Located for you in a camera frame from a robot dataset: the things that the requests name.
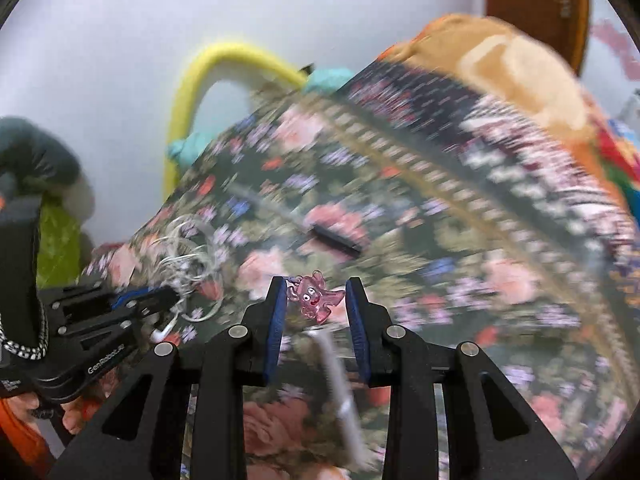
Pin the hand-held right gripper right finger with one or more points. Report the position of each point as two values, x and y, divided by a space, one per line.
359 335

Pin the person's left hand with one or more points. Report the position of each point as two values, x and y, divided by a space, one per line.
80 412

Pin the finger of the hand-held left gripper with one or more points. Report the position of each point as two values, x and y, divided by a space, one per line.
105 329
130 299

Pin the pink bear charm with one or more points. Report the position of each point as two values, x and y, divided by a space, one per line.
312 297

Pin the orange blanket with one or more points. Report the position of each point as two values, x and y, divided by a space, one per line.
500 60

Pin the yellow foam tube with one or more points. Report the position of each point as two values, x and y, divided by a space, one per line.
185 95

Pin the black marker pen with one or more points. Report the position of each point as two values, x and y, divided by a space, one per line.
334 240

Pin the colourful clothes pile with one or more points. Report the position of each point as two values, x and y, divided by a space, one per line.
620 152

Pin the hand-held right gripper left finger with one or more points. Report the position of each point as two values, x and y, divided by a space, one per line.
277 330

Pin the dark floral bedspread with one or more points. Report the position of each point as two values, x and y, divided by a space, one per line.
450 260

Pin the dark green cloth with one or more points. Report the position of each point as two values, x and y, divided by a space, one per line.
35 155

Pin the white sliding wardrobe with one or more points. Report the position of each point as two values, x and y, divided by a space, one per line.
607 7

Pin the person's left forearm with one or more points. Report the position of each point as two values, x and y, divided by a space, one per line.
20 435

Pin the green leaf-print cloth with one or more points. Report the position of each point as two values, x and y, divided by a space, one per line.
57 240

